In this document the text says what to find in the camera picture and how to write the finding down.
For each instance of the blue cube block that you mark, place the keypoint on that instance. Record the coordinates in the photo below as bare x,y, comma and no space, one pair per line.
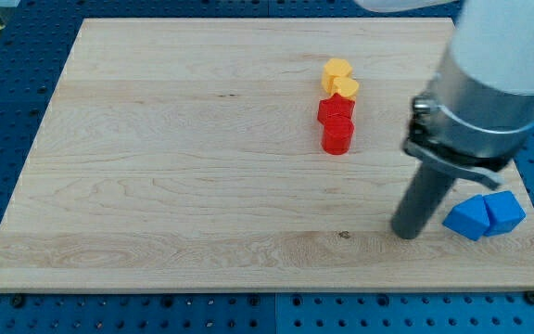
504,211

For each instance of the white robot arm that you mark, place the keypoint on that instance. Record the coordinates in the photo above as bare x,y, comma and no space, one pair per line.
478,108

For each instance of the light wooden board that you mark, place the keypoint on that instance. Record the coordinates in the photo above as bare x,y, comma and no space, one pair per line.
184,155

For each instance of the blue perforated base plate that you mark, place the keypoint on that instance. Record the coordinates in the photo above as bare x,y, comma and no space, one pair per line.
35,40

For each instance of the yellow heart block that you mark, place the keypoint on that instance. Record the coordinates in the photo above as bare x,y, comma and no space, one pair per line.
345,87

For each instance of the grey cylindrical pointer rod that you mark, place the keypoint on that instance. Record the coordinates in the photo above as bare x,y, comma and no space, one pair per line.
422,197

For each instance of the blue pentagon block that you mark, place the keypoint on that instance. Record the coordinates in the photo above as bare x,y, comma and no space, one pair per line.
469,218

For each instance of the red star block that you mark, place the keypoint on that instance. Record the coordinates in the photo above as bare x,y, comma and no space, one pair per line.
335,105

